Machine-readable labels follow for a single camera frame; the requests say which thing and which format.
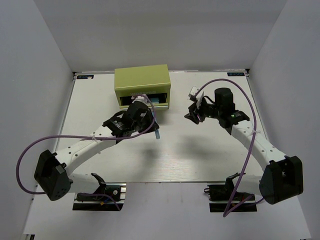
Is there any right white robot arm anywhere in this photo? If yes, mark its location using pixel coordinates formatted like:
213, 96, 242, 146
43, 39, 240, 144
184, 86, 304, 205

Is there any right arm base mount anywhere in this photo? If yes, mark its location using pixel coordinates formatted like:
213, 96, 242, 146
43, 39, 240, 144
204, 183, 258, 213

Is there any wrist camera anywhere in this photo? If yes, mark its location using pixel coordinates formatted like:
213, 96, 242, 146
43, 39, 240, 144
188, 86, 204, 109
131, 96, 148, 105

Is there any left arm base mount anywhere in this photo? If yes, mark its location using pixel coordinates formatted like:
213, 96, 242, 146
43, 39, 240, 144
72, 183, 127, 212

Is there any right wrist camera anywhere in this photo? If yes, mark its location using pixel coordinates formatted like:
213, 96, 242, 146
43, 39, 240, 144
188, 86, 204, 109

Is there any blue corner label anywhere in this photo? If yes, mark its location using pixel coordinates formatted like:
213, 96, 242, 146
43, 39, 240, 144
227, 72, 245, 77
76, 74, 94, 80

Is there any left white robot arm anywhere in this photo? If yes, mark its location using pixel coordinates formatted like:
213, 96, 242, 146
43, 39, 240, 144
34, 101, 159, 201

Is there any left blue corner label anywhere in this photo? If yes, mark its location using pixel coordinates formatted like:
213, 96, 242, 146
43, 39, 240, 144
76, 74, 94, 80

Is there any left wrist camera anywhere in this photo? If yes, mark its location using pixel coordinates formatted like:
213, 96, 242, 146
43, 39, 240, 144
131, 96, 148, 105

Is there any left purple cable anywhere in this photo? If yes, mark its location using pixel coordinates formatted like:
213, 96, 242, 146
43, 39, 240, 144
15, 97, 158, 211

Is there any blue capped highlighter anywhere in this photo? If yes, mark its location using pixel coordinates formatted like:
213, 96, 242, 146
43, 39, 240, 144
150, 97, 160, 104

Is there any green metal drawer chest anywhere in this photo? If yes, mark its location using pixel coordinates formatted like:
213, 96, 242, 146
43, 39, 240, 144
114, 64, 171, 101

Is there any right blue corner label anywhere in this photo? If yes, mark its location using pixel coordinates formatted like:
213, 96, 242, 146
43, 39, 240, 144
227, 72, 245, 77

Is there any blue highlighter pen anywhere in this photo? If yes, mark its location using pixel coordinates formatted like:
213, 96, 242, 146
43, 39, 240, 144
154, 129, 161, 140

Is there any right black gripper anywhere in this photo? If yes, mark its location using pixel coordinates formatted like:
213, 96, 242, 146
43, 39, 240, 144
185, 96, 223, 124

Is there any drawer of chest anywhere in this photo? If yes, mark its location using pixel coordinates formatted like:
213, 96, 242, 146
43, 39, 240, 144
118, 91, 170, 110

